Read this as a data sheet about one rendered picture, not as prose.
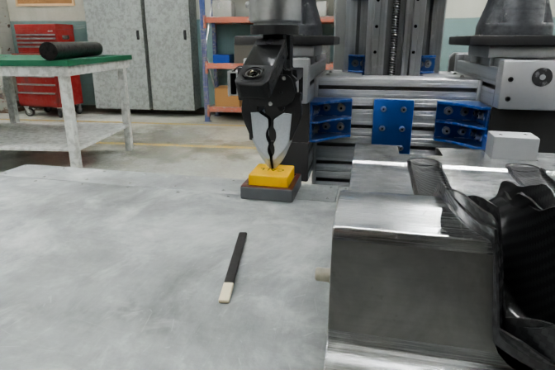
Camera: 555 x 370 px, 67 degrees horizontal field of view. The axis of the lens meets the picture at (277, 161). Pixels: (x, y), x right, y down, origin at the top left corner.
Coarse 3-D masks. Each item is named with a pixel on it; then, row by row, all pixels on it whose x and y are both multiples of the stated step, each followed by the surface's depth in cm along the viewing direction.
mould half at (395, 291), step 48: (384, 192) 28; (480, 192) 41; (336, 240) 23; (384, 240) 22; (432, 240) 22; (480, 240) 21; (336, 288) 23; (384, 288) 22; (432, 288) 22; (480, 288) 21; (336, 336) 23; (384, 336) 23; (432, 336) 22; (480, 336) 22
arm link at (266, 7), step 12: (252, 0) 58; (264, 0) 56; (276, 0) 56; (288, 0) 57; (300, 0) 58; (252, 12) 58; (264, 12) 57; (276, 12) 57; (288, 12) 57; (300, 12) 59; (264, 24) 58; (276, 24) 58; (288, 24) 58
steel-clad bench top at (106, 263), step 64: (0, 192) 65; (64, 192) 65; (128, 192) 65; (192, 192) 65; (320, 192) 65; (0, 256) 46; (64, 256) 46; (128, 256) 46; (192, 256) 46; (256, 256) 46; (320, 256) 46; (0, 320) 35; (64, 320) 35; (128, 320) 35; (192, 320) 35; (256, 320) 35; (320, 320) 35
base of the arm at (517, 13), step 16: (496, 0) 88; (512, 0) 86; (528, 0) 85; (544, 0) 85; (496, 16) 88; (512, 16) 86; (528, 16) 85; (544, 16) 87; (480, 32) 91; (496, 32) 88; (512, 32) 86; (528, 32) 85; (544, 32) 85
